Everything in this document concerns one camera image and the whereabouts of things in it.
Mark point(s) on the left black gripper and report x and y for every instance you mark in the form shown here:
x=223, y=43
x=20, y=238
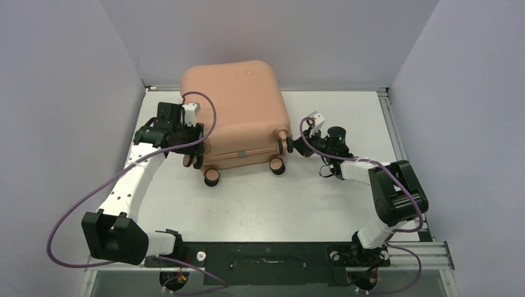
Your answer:
x=195, y=149

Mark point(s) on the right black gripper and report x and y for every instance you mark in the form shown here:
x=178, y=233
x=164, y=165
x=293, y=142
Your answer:
x=302, y=147

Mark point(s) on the pink hard-shell suitcase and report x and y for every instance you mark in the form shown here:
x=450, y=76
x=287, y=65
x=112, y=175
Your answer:
x=244, y=110

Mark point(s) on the aluminium frame rail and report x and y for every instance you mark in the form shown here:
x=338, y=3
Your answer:
x=416, y=269

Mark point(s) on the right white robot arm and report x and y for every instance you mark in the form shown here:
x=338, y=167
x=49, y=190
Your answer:
x=398, y=196

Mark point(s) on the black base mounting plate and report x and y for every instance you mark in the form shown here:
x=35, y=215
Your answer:
x=281, y=263

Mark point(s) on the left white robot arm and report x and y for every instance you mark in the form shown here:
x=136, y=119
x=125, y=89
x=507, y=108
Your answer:
x=112, y=232

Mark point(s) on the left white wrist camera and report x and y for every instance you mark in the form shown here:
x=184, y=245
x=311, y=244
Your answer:
x=190, y=112

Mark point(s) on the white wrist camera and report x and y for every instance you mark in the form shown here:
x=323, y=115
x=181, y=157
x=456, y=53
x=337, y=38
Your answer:
x=315, y=122
x=190, y=112

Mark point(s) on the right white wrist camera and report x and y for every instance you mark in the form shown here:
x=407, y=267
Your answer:
x=315, y=122

